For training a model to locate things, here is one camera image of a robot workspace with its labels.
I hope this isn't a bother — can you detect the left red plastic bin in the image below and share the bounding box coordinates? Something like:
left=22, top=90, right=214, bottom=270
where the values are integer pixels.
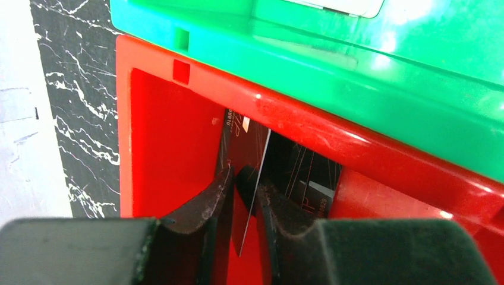
left=116, top=36, right=503, bottom=284

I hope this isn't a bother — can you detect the green plastic bin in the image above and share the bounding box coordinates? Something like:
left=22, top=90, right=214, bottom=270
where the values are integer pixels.
left=110, top=1, right=503, bottom=182

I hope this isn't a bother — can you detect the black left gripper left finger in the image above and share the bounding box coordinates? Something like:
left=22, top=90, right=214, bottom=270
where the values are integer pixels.
left=1, top=167, right=234, bottom=284

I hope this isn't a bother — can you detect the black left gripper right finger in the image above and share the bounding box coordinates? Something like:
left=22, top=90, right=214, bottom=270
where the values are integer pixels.
left=251, top=179, right=497, bottom=284

